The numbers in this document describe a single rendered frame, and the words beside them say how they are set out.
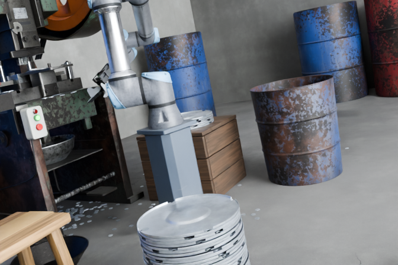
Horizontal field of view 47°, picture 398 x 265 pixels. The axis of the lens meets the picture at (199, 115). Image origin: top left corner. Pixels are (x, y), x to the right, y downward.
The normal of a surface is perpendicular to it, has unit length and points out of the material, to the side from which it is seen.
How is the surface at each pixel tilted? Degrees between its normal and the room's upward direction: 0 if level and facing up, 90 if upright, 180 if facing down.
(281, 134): 92
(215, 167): 90
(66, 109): 90
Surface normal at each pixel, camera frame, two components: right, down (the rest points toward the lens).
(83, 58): 0.81, -0.07
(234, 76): -0.55, 0.23
